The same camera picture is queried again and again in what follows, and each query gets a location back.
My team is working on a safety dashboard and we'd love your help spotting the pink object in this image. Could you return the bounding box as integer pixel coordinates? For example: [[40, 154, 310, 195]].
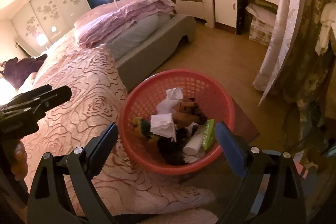
[[294, 161, 309, 178]]

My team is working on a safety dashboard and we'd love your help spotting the white hanging garment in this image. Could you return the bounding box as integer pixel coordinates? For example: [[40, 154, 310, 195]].
[[315, 3, 336, 55]]

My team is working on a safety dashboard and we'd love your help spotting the pale cloth cover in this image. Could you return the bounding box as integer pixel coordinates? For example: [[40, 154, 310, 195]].
[[245, 2, 277, 22]]

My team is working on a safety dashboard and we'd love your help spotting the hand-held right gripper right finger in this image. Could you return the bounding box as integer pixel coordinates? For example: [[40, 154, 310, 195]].
[[215, 121, 307, 224]]

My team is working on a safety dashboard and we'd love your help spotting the pink patterned curtain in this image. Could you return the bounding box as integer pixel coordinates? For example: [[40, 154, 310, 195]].
[[252, 0, 306, 106]]

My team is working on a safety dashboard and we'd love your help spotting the pink folded quilt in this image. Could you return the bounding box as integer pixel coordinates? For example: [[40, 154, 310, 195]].
[[74, 0, 177, 47]]

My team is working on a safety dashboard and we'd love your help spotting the person's left hand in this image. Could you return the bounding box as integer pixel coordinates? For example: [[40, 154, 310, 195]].
[[12, 140, 29, 182]]

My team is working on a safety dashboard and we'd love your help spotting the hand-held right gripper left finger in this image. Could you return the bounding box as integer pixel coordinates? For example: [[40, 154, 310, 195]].
[[26, 122, 119, 224]]

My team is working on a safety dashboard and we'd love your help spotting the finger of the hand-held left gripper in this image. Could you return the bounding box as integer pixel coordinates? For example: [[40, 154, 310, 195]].
[[0, 84, 53, 110], [26, 86, 72, 116]]

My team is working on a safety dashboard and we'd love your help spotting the large white tissue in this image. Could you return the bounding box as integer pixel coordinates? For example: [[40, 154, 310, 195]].
[[156, 99, 179, 115]]

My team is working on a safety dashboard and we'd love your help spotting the yellow green sponge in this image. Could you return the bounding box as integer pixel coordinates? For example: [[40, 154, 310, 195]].
[[132, 117, 158, 143]]

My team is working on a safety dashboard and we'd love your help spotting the white napkin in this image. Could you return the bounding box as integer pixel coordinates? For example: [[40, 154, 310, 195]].
[[150, 113, 176, 140]]

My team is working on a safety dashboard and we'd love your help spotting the small white tissue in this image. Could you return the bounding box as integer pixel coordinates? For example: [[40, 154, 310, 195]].
[[166, 88, 183, 106]]

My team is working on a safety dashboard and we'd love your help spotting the brown floral curtain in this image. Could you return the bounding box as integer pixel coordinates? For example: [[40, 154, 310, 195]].
[[286, 0, 336, 114]]

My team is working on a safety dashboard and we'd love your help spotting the brown wrapper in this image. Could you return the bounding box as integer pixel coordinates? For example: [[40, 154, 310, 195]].
[[173, 98, 208, 130]]

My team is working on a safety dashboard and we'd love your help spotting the grey-blue folded blanket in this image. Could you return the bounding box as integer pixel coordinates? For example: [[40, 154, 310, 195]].
[[109, 14, 174, 60]]

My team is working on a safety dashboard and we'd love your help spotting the bed with rose bedspread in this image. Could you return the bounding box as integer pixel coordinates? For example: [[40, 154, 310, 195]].
[[0, 30, 217, 222]]

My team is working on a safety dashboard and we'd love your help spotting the white corner desk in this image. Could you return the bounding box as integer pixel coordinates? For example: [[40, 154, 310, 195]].
[[142, 0, 216, 28]]

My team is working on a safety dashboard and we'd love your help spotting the flower print sliding wardrobe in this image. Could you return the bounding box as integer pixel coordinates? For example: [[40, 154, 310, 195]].
[[10, 0, 91, 50]]

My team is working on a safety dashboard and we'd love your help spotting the black wrapper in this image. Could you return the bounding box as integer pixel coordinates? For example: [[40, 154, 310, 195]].
[[157, 130, 190, 165]]

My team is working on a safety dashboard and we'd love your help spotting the red plastic basket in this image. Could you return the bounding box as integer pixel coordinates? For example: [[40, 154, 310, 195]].
[[118, 69, 235, 175]]

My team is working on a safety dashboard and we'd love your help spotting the white plastic tube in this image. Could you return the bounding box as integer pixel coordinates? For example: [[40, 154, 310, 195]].
[[183, 133, 208, 155]]

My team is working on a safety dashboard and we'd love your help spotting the purple cloth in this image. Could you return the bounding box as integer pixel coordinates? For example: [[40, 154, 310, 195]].
[[4, 53, 48, 89]]

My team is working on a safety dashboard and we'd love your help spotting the grey upholstered bed frame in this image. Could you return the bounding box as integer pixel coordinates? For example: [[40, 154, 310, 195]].
[[115, 13, 197, 92]]

